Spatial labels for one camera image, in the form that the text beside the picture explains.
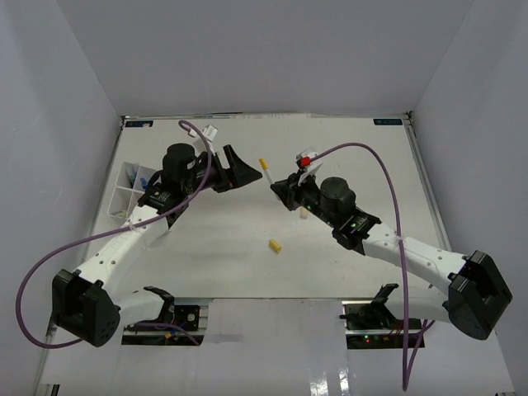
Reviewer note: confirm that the blue logo sticker right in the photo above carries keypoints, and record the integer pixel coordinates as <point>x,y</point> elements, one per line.
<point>387,121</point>

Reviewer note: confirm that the white marker orange cap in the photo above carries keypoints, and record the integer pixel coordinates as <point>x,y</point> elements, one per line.
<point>266,170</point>

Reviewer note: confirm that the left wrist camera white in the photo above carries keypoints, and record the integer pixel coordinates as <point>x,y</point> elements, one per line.
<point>209,133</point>

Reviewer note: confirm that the dark blue pen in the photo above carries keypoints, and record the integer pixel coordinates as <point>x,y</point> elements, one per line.
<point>131,173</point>

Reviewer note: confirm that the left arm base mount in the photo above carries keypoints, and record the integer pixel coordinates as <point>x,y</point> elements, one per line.
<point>177,319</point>

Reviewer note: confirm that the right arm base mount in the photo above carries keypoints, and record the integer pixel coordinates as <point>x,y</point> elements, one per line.
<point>369,323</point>

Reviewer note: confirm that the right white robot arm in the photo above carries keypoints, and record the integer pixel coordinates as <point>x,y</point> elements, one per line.
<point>468,291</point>

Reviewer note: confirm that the small yellow cylinder eraser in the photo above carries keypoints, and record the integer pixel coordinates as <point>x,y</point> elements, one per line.
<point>275,246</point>

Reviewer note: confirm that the white compartment organizer box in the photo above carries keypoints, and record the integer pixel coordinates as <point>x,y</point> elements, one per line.
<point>123,197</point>

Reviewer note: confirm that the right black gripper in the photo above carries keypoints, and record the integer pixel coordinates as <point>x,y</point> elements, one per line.
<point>289,190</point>

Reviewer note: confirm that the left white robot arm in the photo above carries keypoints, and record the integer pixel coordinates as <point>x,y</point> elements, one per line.
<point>84,301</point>

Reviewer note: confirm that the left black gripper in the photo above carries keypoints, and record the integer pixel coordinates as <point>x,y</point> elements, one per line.
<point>242,174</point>

